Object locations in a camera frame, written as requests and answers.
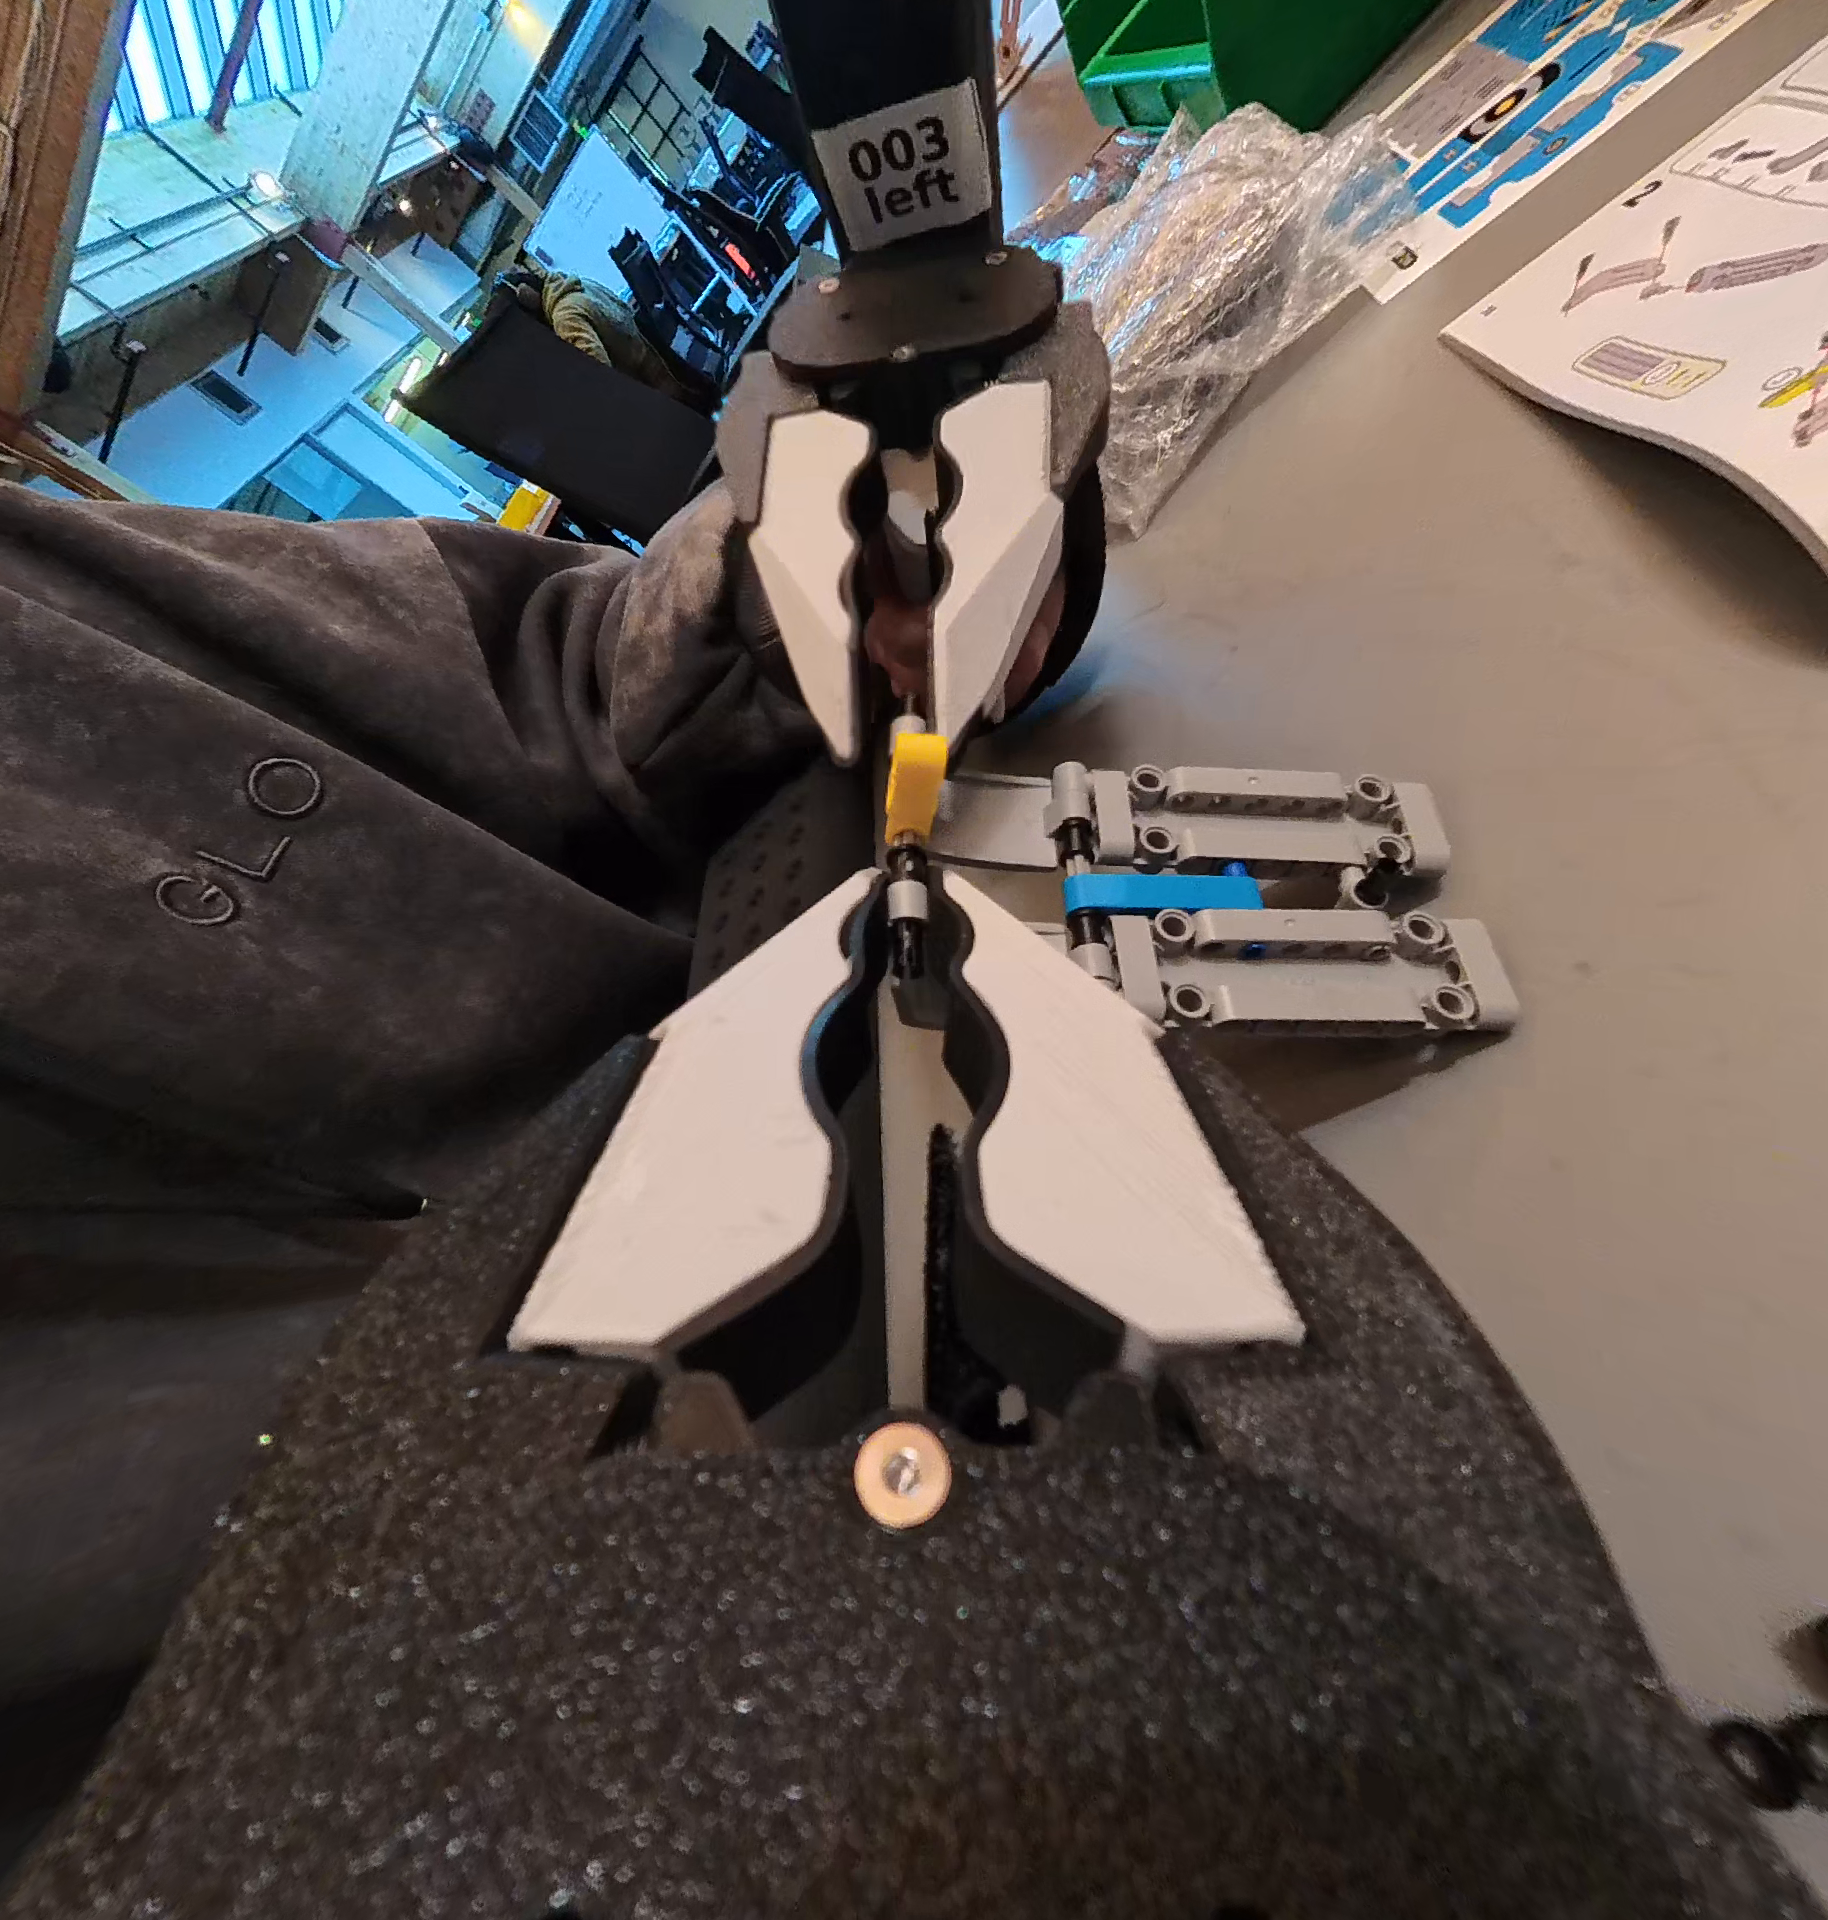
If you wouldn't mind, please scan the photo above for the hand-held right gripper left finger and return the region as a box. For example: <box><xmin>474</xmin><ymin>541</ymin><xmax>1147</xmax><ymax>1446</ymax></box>
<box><xmin>507</xmin><ymin>870</ymin><xmax>887</xmax><ymax>1357</ymax></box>

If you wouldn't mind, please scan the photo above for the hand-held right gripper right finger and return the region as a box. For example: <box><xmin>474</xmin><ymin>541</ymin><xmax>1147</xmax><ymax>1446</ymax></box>
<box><xmin>936</xmin><ymin>870</ymin><xmax>1308</xmax><ymax>1348</ymax></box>

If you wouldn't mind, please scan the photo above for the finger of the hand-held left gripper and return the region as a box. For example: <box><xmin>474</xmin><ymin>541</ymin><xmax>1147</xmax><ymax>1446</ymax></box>
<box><xmin>930</xmin><ymin>380</ymin><xmax>1068</xmax><ymax>752</ymax></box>
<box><xmin>747</xmin><ymin>412</ymin><xmax>878</xmax><ymax>762</ymax></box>

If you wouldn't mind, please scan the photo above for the yellow toy connector pin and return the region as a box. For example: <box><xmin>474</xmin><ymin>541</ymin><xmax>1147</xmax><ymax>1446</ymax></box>
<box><xmin>879</xmin><ymin>691</ymin><xmax>955</xmax><ymax>1033</ymax></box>

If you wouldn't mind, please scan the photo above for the grey blue toy assembly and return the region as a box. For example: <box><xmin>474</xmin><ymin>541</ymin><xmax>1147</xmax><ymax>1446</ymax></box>
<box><xmin>1061</xmin><ymin>874</ymin><xmax>1527</xmax><ymax>1041</ymax></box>

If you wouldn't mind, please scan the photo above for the person's left forearm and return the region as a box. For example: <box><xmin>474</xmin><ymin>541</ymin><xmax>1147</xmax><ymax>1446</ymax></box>
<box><xmin>615</xmin><ymin>479</ymin><xmax>856</xmax><ymax>862</ymax></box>

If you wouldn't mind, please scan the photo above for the person's left hand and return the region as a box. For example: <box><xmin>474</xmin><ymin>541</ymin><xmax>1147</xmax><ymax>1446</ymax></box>
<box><xmin>862</xmin><ymin>579</ymin><xmax>1081</xmax><ymax>723</ymax></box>

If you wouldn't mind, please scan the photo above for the black office chair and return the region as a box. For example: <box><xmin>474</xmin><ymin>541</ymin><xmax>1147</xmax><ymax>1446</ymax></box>
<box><xmin>615</xmin><ymin>224</ymin><xmax>806</xmax><ymax>364</ymax></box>

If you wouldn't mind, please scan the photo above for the clear bag of dark parts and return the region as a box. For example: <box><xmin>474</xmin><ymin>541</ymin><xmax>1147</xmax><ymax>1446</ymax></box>
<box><xmin>1061</xmin><ymin>113</ymin><xmax>1421</xmax><ymax>537</ymax></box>

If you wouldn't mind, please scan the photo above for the olive green jacket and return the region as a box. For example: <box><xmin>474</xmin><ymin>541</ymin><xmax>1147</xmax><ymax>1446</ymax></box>
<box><xmin>484</xmin><ymin>266</ymin><xmax>657</xmax><ymax>375</ymax></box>

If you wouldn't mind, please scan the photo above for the green storage bin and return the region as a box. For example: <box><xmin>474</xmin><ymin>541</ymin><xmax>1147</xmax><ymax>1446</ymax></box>
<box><xmin>1061</xmin><ymin>0</ymin><xmax>1443</xmax><ymax>133</ymax></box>

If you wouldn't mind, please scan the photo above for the person's grey sweatshirt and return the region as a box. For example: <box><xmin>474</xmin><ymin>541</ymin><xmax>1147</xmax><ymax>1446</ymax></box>
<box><xmin>0</xmin><ymin>466</ymin><xmax>856</xmax><ymax>1920</ymax></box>

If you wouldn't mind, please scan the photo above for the blue sticker sheet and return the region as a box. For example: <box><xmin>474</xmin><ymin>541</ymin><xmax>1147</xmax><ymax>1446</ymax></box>
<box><xmin>1371</xmin><ymin>0</ymin><xmax>1782</xmax><ymax>310</ymax></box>

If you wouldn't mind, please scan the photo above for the open instruction booklet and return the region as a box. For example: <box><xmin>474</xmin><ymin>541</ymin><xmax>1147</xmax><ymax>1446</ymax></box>
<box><xmin>1443</xmin><ymin>15</ymin><xmax>1828</xmax><ymax>649</ymax></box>

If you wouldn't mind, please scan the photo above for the black toy wheel piece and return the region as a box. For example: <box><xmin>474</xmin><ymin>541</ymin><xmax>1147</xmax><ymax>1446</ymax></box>
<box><xmin>1708</xmin><ymin>1612</ymin><xmax>1828</xmax><ymax>1813</ymax></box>

